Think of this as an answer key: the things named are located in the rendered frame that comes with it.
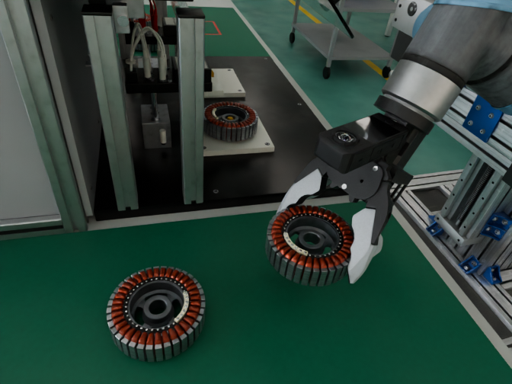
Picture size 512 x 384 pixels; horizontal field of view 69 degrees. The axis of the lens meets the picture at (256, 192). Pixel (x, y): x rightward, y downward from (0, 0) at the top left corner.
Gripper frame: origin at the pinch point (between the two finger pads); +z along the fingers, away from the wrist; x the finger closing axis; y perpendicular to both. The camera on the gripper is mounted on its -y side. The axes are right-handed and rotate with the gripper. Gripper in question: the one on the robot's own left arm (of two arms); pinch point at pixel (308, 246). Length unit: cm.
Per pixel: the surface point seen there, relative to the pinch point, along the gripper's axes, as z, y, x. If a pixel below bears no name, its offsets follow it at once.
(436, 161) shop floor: -18, 198, 52
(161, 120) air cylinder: 0.6, -0.7, 37.7
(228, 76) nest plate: -10, 26, 57
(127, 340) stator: 15.1, -17.8, 3.6
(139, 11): -14.7, -16.4, 29.4
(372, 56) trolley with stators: -66, 245, 157
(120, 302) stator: 14.2, -16.9, 8.1
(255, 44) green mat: -22, 53, 82
